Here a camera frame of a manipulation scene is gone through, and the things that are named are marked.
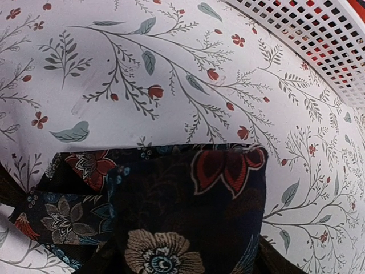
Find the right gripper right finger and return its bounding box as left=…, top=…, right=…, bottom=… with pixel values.
left=258, top=236, right=306, bottom=274

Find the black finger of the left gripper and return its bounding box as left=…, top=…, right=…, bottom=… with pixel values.
left=0, top=168, right=26, bottom=207

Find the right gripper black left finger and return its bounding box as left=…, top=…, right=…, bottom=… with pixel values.
left=79, top=239, right=125, bottom=274

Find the dark floral tie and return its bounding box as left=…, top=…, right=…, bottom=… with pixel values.
left=9, top=144, right=268, bottom=273

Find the white plastic basket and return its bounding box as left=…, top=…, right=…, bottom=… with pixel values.
left=228, top=0, right=364, bottom=108

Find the floral tablecloth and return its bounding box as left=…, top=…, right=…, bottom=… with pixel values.
left=1, top=1, right=364, bottom=273

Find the red black tie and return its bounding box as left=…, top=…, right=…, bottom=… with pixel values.
left=273, top=0, right=365, bottom=69

